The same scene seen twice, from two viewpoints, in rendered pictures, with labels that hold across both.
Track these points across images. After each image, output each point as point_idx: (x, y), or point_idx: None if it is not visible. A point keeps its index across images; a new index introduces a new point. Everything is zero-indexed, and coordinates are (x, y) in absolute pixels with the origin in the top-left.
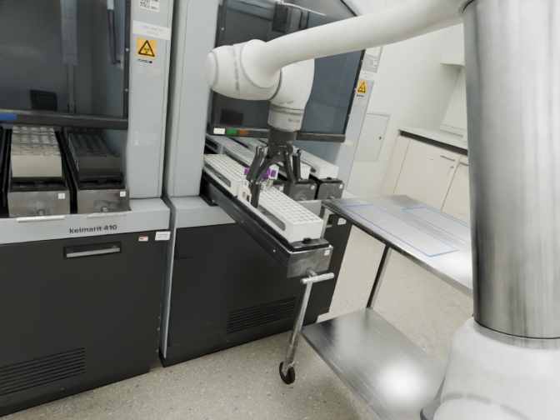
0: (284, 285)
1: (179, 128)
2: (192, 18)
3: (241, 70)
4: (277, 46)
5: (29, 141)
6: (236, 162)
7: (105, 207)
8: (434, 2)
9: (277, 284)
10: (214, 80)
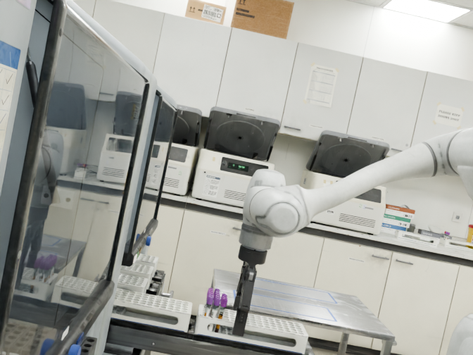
0: None
1: (115, 270)
2: (143, 136)
3: (305, 216)
4: (335, 196)
5: None
6: (121, 289)
7: None
8: (410, 170)
9: None
10: (293, 229)
